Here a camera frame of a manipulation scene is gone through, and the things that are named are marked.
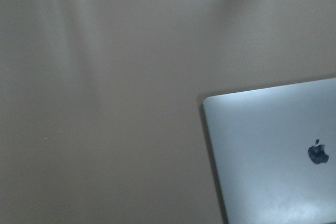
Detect grey laptop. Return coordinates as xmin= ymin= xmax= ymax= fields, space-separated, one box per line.
xmin=202 ymin=78 xmax=335 ymax=223

